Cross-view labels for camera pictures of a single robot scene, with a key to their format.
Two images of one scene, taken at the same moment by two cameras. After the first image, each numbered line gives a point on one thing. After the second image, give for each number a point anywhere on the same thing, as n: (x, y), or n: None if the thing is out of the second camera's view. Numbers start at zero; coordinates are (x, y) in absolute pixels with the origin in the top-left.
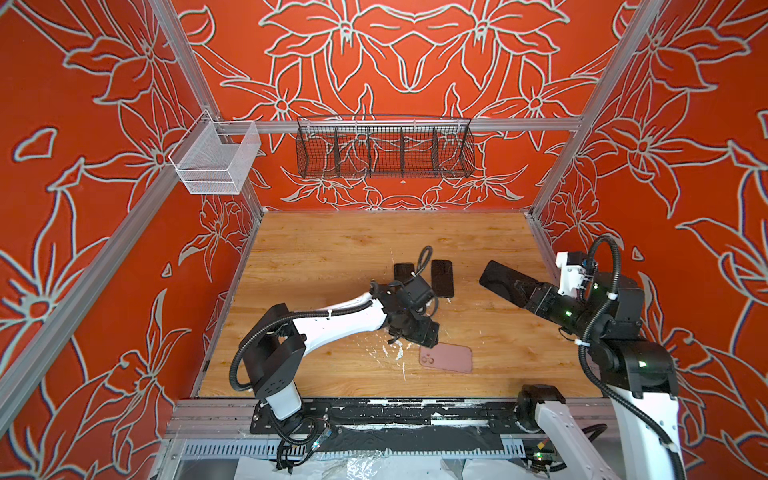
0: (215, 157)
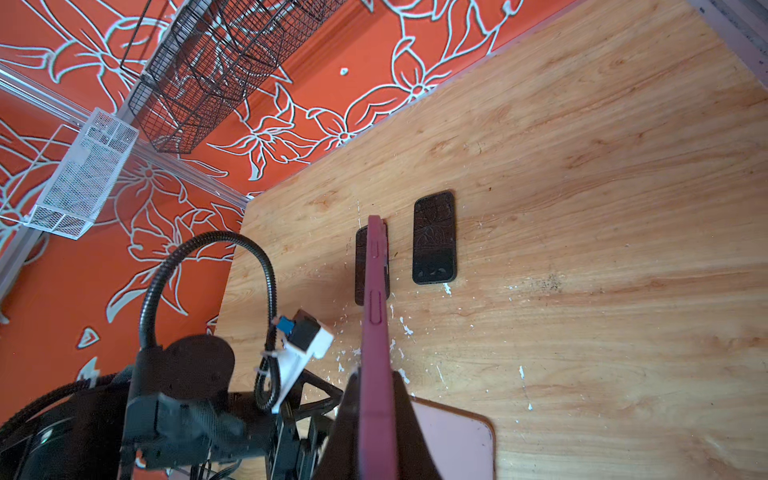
0: (84, 177)
